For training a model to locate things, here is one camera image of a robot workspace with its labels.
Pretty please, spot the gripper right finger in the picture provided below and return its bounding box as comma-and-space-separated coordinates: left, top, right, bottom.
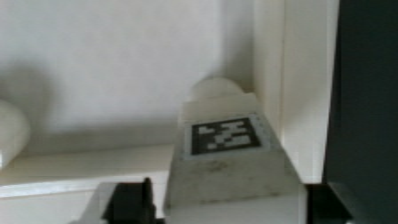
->
306, 183, 354, 224

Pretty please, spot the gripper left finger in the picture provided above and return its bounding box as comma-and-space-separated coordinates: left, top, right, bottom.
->
74, 178, 161, 224

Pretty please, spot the white leg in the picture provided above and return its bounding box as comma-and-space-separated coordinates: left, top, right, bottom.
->
166, 77, 308, 224

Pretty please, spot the white square table top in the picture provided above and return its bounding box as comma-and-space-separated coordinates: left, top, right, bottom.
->
0, 0, 340, 224

